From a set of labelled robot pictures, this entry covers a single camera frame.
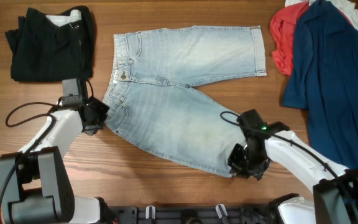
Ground light blue denim shorts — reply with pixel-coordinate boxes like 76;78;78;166
103;26;267;177

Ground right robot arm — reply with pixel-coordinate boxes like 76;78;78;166
227;110;358;223

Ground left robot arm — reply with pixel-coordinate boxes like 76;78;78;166
0;78;119;223

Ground folded black shorts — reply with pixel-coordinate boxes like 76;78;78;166
5;6;95;82

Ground navy blue shirt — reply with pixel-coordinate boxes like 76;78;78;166
282;0;358;174

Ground red shirt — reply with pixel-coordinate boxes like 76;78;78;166
269;1;358;153

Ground white garment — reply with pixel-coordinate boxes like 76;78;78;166
285;0;358;30

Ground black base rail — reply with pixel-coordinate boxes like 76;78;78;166
110;204;281;224

